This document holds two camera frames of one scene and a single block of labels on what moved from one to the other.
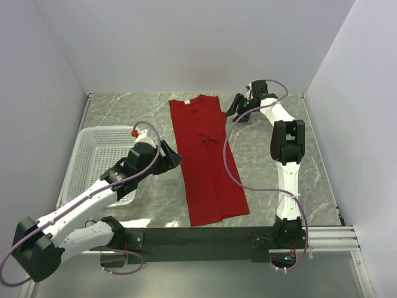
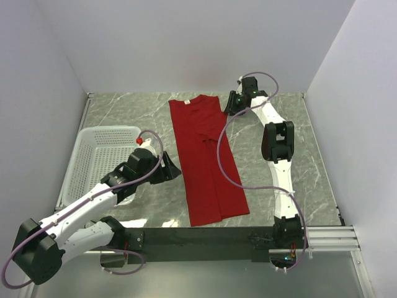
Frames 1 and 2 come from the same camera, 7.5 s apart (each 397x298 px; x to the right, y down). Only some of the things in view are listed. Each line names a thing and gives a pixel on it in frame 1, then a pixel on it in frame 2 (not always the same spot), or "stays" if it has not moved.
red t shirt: [213, 191] stays
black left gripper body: [165, 162] → [162, 173]
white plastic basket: [99, 149] stays
